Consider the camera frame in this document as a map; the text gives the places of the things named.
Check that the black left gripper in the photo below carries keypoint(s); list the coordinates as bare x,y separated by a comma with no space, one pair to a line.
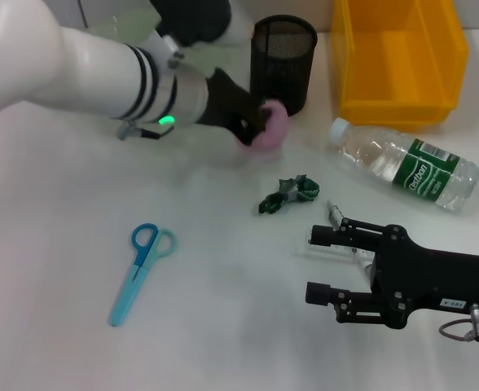
227,102

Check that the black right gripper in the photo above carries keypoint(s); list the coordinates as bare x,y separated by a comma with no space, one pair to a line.
439,279

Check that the pink peach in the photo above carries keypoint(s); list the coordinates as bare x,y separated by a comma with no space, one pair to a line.
278,128

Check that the green plastic wrapper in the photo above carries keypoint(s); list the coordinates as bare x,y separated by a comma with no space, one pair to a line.
292,191

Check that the clear green-label water bottle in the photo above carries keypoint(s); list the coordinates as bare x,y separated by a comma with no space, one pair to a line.
386,155

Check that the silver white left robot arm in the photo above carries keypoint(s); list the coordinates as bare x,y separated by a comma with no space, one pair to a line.
60,61

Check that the clear plastic ruler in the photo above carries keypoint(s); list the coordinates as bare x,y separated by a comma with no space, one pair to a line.
302,246

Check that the silver ballpoint pen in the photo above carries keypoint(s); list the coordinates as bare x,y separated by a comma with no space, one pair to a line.
335,213

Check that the black mesh pen holder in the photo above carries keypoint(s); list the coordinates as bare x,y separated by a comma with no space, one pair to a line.
284,65

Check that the translucent green fruit bowl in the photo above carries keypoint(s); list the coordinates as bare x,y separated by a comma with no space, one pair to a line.
219,57

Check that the blue scissors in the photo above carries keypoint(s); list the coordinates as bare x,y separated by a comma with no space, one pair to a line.
127,293

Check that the yellow plastic bin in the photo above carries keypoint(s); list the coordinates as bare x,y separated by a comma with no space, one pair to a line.
398,53

